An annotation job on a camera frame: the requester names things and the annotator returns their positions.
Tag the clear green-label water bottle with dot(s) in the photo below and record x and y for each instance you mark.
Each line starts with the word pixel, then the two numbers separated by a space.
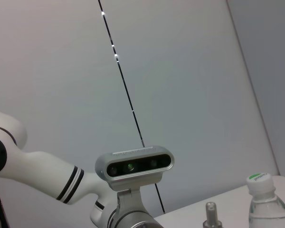
pixel 263 202

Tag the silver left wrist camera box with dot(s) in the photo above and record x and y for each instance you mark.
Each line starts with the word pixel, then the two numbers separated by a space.
pixel 133 175

